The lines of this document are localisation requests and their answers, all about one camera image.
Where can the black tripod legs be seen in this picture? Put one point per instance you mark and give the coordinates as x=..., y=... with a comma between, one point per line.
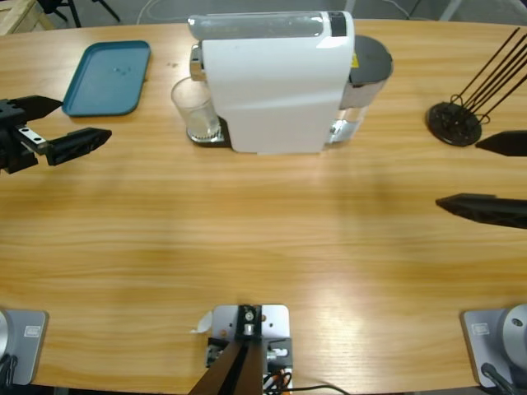
x=53, y=5

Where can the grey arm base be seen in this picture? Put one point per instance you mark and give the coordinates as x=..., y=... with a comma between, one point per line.
x=486, y=341
x=26, y=341

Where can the grey metal leg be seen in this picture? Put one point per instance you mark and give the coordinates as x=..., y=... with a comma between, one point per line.
x=450, y=9

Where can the clear water tank dark lid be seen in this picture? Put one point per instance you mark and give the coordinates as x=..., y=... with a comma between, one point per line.
x=370, y=57

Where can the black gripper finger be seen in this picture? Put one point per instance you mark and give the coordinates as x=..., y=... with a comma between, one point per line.
x=490, y=212
x=508, y=144

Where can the black capsule holder with rods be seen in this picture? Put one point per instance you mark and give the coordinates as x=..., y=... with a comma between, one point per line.
x=444, y=123

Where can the silver drip tray grille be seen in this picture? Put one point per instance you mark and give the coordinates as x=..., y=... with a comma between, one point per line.
x=220, y=139

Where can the white paper tag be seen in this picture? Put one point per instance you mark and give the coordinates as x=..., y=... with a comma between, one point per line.
x=203, y=323

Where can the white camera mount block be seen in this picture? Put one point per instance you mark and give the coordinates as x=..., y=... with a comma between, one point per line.
x=276, y=319

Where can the clear glass cup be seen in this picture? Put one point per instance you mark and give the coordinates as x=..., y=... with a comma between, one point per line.
x=193, y=111

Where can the white capsule coffee machine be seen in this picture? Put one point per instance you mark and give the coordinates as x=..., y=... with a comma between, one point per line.
x=267, y=90

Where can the dark camera post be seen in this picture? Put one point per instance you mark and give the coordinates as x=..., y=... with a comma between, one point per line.
x=239, y=370

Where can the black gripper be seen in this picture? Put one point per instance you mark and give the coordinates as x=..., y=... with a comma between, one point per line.
x=16, y=150

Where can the teal plastic tray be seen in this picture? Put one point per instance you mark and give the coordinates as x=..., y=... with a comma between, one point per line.
x=107, y=78

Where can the light wooden crate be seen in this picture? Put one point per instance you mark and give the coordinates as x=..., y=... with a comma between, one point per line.
x=20, y=16

